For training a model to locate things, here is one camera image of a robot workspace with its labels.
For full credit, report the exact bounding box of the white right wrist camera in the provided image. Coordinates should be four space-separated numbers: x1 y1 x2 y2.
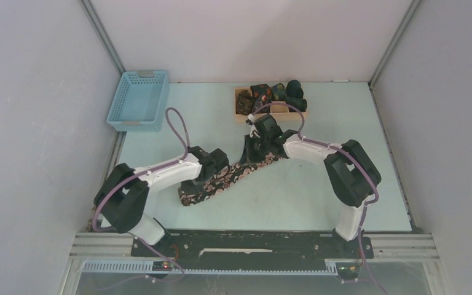
245 114 260 138

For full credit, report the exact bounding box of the wooden tray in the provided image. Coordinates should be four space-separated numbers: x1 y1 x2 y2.
234 86 309 124

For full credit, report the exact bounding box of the blue plastic basket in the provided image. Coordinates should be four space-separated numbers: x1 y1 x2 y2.
106 70 170 132

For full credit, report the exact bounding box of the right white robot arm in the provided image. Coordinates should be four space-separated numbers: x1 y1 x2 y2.
242 114 382 257

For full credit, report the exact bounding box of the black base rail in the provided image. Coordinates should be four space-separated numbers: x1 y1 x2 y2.
131 230 374 272

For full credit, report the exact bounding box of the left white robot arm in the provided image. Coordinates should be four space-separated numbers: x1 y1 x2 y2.
94 146 229 256

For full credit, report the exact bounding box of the rose patterned necktie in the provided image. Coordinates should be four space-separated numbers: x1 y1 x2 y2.
178 153 285 207

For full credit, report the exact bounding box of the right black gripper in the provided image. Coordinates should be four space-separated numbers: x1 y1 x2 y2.
239 134 270 166

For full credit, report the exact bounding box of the rolled dark paisley tie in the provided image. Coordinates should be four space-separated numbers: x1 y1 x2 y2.
235 90 254 116

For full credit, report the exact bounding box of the rolled green patterned tie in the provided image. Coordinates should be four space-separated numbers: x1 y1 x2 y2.
271 83 286 101

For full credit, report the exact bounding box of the rolled red floral tie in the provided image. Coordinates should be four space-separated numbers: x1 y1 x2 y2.
250 84 272 114

